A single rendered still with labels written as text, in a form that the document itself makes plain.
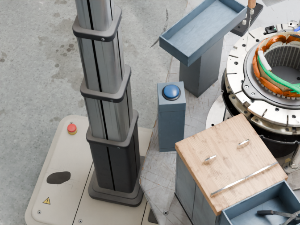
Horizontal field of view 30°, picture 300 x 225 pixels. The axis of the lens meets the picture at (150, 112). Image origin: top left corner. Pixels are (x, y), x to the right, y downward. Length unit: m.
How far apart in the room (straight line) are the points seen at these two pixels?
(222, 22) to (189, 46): 0.13
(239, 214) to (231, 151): 0.15
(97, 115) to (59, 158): 0.60
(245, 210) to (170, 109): 0.33
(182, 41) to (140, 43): 1.34
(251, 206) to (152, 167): 0.40
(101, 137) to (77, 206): 0.43
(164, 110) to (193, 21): 0.31
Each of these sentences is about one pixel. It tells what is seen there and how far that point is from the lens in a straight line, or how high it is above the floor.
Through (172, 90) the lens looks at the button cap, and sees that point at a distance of 1.46.
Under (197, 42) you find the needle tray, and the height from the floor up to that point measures 1.02.
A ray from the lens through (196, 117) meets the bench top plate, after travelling 1.73.
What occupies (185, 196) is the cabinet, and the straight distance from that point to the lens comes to 1.49.
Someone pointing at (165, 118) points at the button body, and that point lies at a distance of 1.50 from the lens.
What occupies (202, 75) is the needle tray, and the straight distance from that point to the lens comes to 1.69.
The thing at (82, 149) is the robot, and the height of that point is 0.26.
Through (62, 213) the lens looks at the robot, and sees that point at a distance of 2.17.
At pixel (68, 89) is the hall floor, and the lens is 2.78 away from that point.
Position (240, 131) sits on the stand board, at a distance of 1.38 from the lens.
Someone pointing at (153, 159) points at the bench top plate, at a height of 0.78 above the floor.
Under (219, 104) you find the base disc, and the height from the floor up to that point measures 0.80.
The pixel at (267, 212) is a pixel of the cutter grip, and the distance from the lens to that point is 1.34.
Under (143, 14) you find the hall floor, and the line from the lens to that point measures 3.05.
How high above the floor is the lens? 2.23
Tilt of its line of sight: 57 degrees down
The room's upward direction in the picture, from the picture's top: 2 degrees counter-clockwise
